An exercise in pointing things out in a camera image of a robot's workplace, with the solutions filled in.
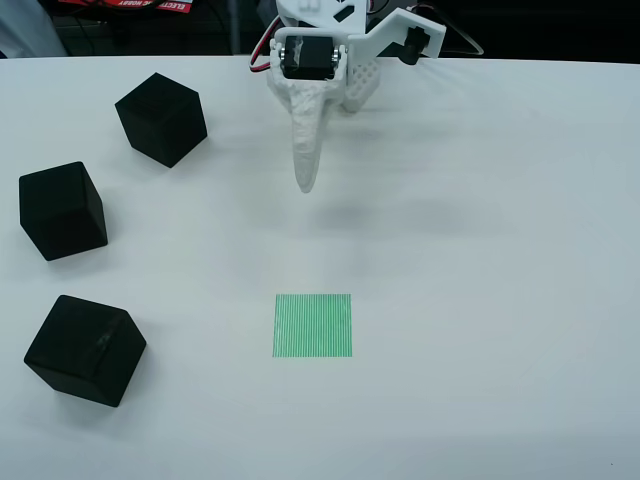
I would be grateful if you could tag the black cube with scuff mark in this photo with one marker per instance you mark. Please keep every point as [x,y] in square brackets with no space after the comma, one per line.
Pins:
[82,350]

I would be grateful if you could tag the white perforated block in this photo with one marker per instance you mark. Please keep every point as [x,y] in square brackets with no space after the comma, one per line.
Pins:
[362,82]

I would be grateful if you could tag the red printed package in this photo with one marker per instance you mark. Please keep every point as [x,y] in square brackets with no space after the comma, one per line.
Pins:
[150,5]

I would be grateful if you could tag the green striped square marker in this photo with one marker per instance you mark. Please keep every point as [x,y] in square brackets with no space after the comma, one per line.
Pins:
[312,325]

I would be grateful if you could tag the pale plastic cover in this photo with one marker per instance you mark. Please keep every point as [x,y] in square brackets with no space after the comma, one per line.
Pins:
[25,27]

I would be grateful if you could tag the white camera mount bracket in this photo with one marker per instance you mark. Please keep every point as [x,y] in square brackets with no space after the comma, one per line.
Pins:
[365,45]

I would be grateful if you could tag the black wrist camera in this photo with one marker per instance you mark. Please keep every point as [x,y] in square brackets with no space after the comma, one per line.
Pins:
[415,45]

